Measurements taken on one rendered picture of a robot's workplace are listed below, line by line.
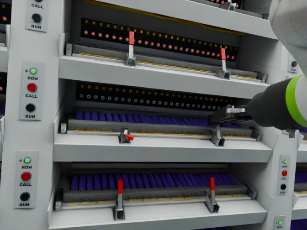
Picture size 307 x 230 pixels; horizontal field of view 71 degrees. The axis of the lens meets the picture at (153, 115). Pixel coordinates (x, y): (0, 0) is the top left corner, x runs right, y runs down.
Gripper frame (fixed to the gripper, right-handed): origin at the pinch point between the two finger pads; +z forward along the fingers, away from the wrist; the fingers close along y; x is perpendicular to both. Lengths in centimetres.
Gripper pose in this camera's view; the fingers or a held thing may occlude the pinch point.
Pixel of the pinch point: (218, 119)
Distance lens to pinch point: 64.5
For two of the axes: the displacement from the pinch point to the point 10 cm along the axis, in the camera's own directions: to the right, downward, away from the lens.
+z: -3.0, 1.4, 9.4
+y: 9.5, 0.6, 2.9
